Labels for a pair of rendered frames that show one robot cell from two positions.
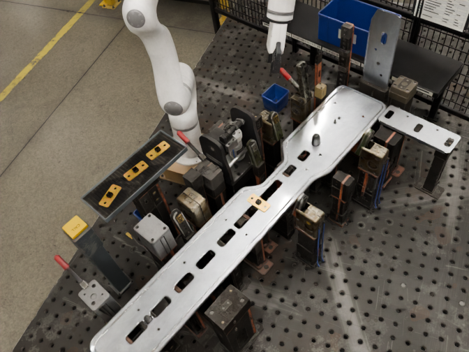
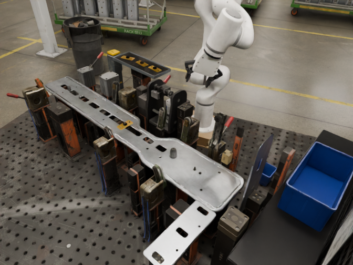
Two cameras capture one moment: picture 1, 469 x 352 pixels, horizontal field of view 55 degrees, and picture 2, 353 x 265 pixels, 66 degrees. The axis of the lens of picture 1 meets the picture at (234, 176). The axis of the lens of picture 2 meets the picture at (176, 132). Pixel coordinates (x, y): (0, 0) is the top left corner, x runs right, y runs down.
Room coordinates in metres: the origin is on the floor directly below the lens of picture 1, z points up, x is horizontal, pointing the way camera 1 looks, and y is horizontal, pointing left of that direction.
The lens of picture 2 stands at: (0.91, -1.21, 1.86)
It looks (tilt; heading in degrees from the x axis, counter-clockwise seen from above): 39 degrees down; 79
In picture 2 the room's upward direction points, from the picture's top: 2 degrees clockwise
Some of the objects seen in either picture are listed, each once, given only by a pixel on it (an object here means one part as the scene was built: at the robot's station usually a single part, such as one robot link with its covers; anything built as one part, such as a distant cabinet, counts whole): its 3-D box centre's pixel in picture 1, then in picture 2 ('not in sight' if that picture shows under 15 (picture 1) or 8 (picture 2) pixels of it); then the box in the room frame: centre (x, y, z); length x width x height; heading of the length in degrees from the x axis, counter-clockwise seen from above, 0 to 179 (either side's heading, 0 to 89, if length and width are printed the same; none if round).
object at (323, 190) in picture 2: (357, 27); (318, 183); (1.56, -0.64, 1.10); 0.30 x 0.17 x 0.13; 40
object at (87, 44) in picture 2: not in sight; (86, 47); (0.30, 2.68, 0.36); 0.54 x 0.50 x 0.73; 59
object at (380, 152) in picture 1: (369, 177); (152, 209); (0.95, -0.51, 0.87); 0.12 x 0.09 x 0.35; 39
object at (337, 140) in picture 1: (256, 208); (121, 124); (0.83, -0.05, 1.00); 1.38 x 0.22 x 0.02; 129
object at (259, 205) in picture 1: (258, 202); (125, 124); (0.85, -0.06, 1.01); 0.08 x 0.04 x 0.01; 39
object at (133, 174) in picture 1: (135, 170); (142, 62); (0.97, 0.32, 1.17); 0.08 x 0.04 x 0.01; 125
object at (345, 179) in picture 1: (341, 200); (137, 191); (0.89, -0.38, 0.84); 0.11 x 0.08 x 0.29; 39
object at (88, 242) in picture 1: (101, 259); (117, 84); (0.80, 0.53, 0.92); 0.08 x 0.08 x 0.44; 39
